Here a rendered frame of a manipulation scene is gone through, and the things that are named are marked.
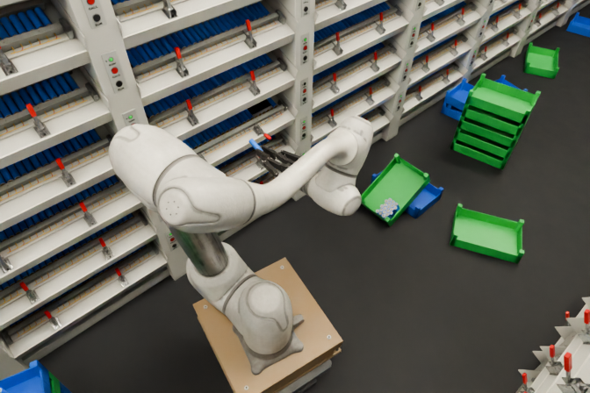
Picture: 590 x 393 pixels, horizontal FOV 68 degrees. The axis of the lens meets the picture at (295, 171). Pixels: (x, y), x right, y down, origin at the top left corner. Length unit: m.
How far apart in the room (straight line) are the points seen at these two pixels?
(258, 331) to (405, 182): 1.22
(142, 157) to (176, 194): 0.14
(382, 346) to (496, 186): 1.11
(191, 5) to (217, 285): 0.82
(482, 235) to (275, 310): 1.28
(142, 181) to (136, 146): 0.07
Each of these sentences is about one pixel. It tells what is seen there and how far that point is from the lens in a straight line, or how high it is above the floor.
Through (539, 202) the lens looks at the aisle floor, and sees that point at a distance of 2.56.
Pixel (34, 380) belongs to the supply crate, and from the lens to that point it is 1.57.
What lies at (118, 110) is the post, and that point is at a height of 0.92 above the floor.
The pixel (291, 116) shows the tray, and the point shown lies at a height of 0.55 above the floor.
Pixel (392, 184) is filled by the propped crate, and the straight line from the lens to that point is 2.27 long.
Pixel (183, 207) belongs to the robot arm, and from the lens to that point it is 0.79.
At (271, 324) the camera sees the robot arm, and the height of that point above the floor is 0.53.
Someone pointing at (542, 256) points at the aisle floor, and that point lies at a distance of 2.34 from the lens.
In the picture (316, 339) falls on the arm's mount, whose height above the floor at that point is 0.29.
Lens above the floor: 1.71
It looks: 45 degrees down
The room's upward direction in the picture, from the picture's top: straight up
